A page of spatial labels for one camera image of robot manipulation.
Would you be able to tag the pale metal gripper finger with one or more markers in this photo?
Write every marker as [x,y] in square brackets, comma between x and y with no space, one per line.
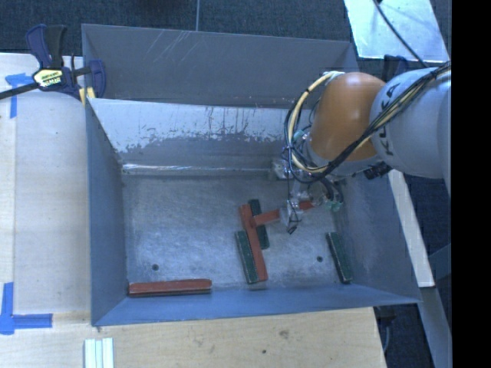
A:
[297,200]
[290,216]

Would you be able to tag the grey metal bin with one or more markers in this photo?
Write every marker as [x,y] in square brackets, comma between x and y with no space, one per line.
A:
[192,224]

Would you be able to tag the black cylinder on white bracket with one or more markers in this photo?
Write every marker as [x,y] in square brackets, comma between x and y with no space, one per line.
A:
[376,171]

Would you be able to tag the red-brown block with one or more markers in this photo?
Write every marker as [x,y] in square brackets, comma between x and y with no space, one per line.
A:
[169,287]
[255,251]
[267,217]

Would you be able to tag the dark green flat block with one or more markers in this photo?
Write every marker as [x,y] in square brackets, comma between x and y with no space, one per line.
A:
[245,259]
[340,258]
[256,207]

